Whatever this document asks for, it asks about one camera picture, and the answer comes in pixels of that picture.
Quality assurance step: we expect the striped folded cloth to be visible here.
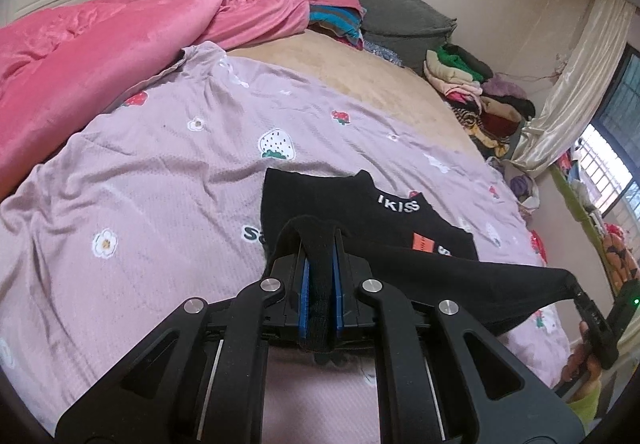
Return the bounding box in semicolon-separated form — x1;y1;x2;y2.
307;6;366;49

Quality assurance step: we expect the black sweater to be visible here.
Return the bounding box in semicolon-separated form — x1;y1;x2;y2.
260;167;581;367

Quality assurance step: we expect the pile of folded clothes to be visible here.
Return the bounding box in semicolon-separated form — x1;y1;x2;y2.
424;44;537;159

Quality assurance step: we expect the pink blanket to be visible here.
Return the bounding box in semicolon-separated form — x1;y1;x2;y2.
0;0;311;197

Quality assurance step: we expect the person's right hand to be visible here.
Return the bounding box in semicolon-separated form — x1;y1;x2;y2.
559;319;603;392

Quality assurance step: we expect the purple cloth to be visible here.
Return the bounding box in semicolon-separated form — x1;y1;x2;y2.
510;174;541;205

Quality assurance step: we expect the thin black cable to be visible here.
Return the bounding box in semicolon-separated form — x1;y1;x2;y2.
492;51;571;84

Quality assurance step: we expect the beige bed sheet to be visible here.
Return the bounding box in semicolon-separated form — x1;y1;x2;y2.
222;26;488;165

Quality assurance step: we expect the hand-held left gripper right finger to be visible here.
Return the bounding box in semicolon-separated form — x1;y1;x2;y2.
331;229;586;444

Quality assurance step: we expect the blue patterned cloth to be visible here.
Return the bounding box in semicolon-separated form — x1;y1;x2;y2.
362;40;406;68

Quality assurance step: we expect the cream curtain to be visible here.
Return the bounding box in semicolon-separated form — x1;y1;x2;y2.
505;0;638;179

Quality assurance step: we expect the green window sill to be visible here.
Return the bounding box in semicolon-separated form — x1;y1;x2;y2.
547;164;621;285

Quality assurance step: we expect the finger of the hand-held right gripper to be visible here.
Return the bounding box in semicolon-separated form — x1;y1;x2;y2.
572;286;621;370

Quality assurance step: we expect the barred window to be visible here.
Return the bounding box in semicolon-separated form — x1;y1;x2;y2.
575;44;640;225

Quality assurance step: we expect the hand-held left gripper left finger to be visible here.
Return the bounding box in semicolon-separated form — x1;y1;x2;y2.
55;226;313;444

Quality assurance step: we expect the strawberry printed quilt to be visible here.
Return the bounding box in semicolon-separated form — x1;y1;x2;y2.
0;41;576;444

